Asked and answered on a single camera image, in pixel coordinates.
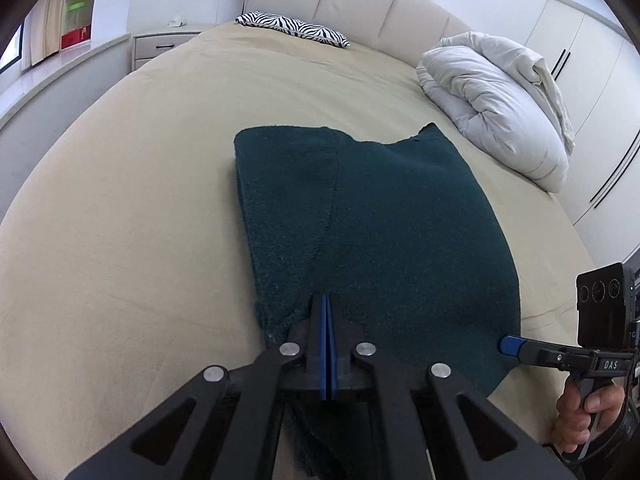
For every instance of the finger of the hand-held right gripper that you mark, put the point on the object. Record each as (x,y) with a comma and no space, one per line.
(511,345)

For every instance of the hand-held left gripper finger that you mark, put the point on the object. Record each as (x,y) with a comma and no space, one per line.
(324,360)
(332,360)

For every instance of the dark green knit sweater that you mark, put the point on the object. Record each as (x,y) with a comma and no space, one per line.
(400,235)

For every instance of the person's right hand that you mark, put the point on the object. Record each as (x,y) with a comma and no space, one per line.
(575,420)

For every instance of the white folded duvet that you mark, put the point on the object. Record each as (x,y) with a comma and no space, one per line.
(495,110)

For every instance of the white wardrobe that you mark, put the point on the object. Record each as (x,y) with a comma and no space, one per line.
(590,75)

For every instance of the bed with beige sheet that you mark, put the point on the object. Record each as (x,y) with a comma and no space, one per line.
(125,210)

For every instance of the zebra print pillow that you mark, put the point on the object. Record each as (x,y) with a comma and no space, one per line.
(295,27)

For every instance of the white nightstand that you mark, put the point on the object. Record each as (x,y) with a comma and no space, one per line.
(165,45)

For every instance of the cream padded headboard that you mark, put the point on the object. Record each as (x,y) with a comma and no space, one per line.
(360,0)

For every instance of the white window ledge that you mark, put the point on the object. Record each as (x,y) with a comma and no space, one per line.
(60,75)

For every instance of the red box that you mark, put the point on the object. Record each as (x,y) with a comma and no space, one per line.
(76,38)

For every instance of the green shelf item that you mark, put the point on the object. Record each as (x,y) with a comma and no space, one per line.
(78,7)

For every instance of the beige curtain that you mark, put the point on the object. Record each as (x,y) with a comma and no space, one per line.
(45,25)

